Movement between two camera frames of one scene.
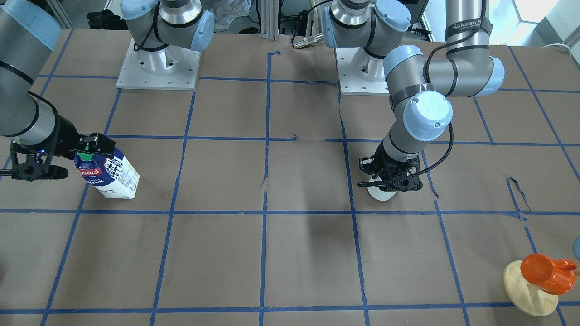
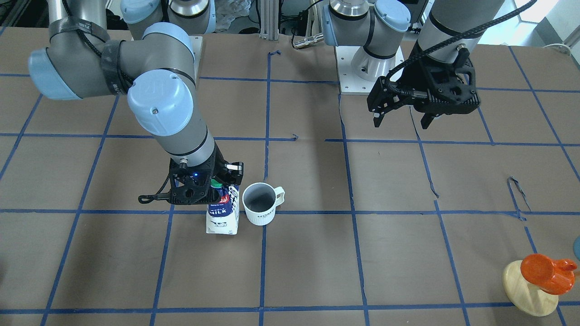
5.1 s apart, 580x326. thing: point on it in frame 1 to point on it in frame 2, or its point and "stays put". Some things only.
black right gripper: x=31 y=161 to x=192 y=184
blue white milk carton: x=114 y=178 to x=223 y=218
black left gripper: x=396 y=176 to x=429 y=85
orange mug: x=555 y=276 stays put
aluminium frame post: x=269 y=19 stays put
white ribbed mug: x=379 y=194 to x=260 y=200
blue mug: x=576 y=247 stays put
